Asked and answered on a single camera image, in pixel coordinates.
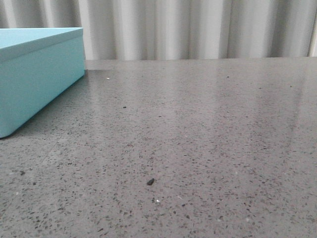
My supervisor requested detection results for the white pleated curtain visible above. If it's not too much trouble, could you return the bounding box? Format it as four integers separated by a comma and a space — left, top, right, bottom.
0, 0, 317, 60

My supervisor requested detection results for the small black debris crumb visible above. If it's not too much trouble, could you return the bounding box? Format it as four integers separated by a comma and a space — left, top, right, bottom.
147, 178, 155, 186

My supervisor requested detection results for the light blue plastic box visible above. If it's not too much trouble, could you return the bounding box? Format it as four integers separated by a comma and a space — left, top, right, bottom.
0, 27, 85, 138

